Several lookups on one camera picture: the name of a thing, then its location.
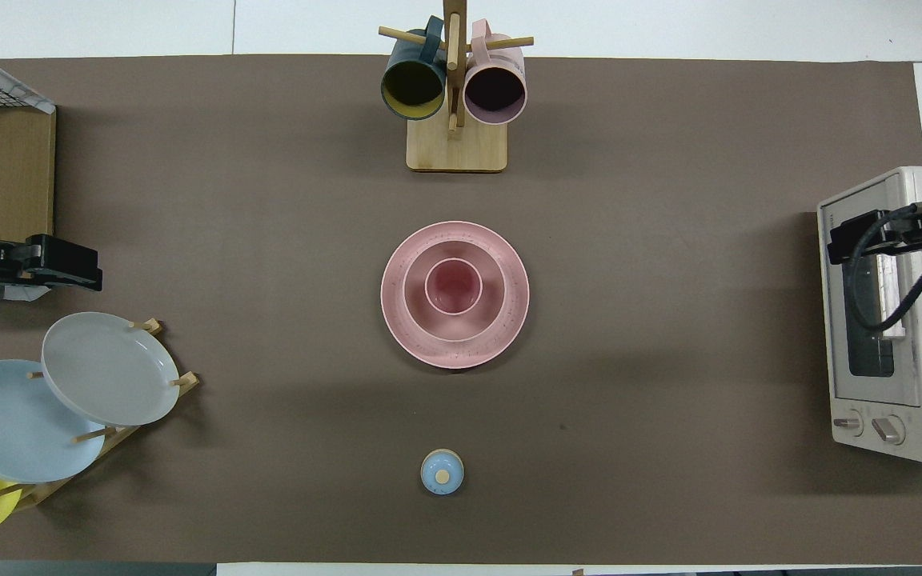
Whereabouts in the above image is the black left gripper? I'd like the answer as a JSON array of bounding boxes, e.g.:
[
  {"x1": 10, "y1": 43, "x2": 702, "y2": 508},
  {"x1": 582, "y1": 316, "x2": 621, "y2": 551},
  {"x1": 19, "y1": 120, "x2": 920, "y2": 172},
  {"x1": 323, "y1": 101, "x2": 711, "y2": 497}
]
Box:
[{"x1": 0, "y1": 234, "x2": 103, "y2": 291}]

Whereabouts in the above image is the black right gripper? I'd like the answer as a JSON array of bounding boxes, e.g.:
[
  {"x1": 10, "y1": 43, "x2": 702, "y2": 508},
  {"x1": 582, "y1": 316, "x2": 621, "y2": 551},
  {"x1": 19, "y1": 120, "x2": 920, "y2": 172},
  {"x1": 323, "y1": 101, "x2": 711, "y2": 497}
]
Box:
[{"x1": 828, "y1": 210, "x2": 922, "y2": 266}]

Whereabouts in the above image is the pink bowl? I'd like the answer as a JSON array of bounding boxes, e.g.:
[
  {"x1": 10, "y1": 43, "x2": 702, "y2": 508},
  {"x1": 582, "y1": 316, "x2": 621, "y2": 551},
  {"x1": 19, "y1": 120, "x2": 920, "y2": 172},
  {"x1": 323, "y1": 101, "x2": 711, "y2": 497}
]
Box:
[{"x1": 403, "y1": 240, "x2": 507, "y2": 343}]

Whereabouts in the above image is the pink tumbler cup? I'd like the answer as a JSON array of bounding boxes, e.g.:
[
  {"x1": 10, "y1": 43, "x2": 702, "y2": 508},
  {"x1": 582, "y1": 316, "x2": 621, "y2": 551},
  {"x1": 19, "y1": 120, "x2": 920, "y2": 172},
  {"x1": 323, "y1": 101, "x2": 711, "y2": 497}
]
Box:
[{"x1": 424, "y1": 258, "x2": 483, "y2": 316}]

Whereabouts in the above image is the grey plate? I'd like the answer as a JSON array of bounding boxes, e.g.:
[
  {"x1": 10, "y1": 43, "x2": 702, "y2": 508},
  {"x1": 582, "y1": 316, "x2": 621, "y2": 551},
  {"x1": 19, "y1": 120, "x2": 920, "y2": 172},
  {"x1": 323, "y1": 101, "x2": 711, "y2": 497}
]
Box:
[{"x1": 41, "y1": 312, "x2": 181, "y2": 427}]

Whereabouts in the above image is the light blue plate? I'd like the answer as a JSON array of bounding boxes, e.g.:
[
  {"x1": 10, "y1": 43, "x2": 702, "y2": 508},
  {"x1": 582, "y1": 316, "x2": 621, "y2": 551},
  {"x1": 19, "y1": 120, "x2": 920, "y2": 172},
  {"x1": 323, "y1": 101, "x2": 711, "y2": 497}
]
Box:
[{"x1": 0, "y1": 359, "x2": 107, "y2": 484}]

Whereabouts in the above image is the wooden plate rack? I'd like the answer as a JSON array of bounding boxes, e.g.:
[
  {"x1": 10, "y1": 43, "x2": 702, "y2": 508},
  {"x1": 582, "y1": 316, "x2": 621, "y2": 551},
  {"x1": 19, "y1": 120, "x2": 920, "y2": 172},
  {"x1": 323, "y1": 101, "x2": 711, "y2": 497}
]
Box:
[{"x1": 0, "y1": 318, "x2": 200, "y2": 513}]

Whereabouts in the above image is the brown table mat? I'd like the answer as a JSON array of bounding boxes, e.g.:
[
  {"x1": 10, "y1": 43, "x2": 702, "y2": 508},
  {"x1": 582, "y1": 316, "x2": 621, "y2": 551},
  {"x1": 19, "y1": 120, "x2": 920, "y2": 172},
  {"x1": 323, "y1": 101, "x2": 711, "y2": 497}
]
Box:
[{"x1": 0, "y1": 54, "x2": 922, "y2": 565}]

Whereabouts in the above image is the pink speckled plate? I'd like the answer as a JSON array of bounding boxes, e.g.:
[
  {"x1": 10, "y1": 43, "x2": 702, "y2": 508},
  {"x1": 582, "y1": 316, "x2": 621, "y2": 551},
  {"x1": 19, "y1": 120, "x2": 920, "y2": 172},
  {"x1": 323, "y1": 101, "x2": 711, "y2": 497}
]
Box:
[{"x1": 381, "y1": 221, "x2": 531, "y2": 370}]

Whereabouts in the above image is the pink mug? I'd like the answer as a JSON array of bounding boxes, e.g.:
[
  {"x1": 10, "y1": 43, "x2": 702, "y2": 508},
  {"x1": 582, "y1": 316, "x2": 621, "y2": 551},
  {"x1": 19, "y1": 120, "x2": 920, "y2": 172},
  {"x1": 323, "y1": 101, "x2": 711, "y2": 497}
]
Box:
[{"x1": 463, "y1": 19, "x2": 527, "y2": 126}]

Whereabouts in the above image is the dark green mug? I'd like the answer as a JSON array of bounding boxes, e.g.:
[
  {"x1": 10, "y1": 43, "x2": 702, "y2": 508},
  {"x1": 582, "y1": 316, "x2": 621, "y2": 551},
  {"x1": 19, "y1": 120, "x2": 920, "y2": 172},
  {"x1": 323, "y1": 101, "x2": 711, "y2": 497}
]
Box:
[{"x1": 381, "y1": 16, "x2": 449, "y2": 122}]

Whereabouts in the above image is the wooden mug tree stand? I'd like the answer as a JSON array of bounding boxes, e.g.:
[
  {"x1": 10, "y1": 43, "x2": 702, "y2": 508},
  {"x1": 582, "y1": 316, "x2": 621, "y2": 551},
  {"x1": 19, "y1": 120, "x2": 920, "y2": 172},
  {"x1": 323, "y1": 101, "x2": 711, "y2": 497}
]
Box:
[{"x1": 379, "y1": 0, "x2": 535, "y2": 174}]

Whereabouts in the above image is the small blue lidded jar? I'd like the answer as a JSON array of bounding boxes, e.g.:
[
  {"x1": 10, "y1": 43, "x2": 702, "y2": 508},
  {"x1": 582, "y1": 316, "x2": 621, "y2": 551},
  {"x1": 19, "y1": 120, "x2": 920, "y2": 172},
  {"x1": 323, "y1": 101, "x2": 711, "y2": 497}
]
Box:
[{"x1": 420, "y1": 449, "x2": 465, "y2": 496}]

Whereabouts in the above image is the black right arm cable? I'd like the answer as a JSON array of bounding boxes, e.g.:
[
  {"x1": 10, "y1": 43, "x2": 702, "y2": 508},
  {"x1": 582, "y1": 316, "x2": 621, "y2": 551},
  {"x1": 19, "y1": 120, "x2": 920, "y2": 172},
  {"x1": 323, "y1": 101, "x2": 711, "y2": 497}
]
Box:
[{"x1": 844, "y1": 200, "x2": 922, "y2": 333}]

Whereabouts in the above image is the wooden shelf with wire mesh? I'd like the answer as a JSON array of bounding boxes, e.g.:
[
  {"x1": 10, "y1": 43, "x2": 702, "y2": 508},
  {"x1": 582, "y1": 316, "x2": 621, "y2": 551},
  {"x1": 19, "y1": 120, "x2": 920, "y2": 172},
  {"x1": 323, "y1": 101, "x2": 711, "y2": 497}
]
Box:
[{"x1": 0, "y1": 38, "x2": 58, "y2": 302}]

